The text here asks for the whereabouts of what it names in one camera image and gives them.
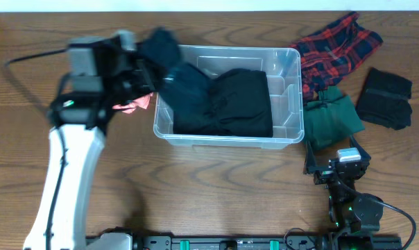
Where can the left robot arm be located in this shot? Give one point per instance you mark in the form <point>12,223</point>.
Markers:
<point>104,72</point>

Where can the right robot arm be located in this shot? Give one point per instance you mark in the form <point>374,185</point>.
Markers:
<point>356,215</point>

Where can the red plaid flannel garment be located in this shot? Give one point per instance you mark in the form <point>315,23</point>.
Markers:
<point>332,53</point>

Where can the green folded garment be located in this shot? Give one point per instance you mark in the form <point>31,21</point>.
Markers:
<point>330,119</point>

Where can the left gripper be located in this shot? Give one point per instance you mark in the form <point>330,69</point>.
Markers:
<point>142,74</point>

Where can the large black garment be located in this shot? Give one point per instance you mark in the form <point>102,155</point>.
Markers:
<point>239,105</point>

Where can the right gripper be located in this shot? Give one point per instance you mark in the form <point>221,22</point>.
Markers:
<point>310,165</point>

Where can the dark navy garment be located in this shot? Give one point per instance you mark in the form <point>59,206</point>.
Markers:
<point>184,88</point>

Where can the black folded garment with strap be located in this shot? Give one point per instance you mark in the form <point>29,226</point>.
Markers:
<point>384,100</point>

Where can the pink garment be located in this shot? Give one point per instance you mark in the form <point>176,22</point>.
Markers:
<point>140,103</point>

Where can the black mounting rail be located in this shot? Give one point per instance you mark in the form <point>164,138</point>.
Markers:
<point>255,243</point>

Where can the clear plastic storage bin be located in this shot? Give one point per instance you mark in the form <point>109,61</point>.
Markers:
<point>283,72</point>

